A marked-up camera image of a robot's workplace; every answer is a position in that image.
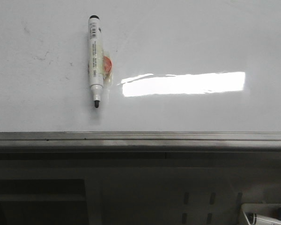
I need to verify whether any red magnet taped to marker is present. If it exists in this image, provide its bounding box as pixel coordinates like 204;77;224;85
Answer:
103;50;113;86

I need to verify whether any white whiteboard marker pen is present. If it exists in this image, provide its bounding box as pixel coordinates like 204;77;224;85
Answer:
88;15;104;108

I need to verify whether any white plastic tray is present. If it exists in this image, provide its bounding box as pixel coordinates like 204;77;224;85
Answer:
238;203;281;225

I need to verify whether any white marker in tray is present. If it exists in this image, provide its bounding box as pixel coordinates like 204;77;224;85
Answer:
246;213;281;225

